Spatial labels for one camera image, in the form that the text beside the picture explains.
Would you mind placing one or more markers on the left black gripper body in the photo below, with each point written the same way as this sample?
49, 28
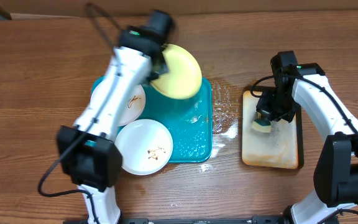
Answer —
160, 69

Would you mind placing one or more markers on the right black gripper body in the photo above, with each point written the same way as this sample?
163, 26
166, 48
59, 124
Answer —
277, 107

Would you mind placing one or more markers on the green yellow sponge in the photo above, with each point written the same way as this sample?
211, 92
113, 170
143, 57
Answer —
261, 125

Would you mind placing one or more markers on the yellow-green plate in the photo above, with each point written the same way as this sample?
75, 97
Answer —
183, 79

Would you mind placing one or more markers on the white plate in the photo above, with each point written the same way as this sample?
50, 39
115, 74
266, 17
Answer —
135, 104
146, 146

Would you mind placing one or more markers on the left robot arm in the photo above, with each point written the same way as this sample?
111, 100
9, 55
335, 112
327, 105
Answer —
87, 150

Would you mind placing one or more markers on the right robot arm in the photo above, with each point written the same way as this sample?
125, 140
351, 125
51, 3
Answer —
336, 175

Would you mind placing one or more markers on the black tray with soapy water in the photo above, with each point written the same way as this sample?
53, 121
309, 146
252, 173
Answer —
281, 148

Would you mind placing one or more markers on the teal plastic tray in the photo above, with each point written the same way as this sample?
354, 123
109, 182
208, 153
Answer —
189, 121

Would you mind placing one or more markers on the white plate front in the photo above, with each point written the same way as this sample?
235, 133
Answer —
146, 146

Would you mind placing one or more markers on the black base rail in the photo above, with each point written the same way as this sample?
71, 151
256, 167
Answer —
256, 219

